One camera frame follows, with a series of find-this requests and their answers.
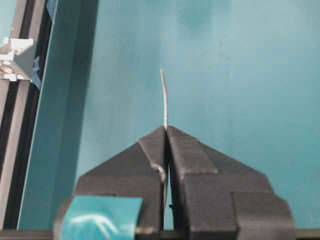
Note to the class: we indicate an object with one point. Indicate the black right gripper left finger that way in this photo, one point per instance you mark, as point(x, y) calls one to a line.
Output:
point(122, 198)

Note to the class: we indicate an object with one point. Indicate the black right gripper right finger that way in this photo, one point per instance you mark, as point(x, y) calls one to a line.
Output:
point(215, 197)

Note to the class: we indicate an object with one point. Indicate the black aluminium frame fixture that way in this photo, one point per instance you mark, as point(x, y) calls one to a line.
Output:
point(22, 63)

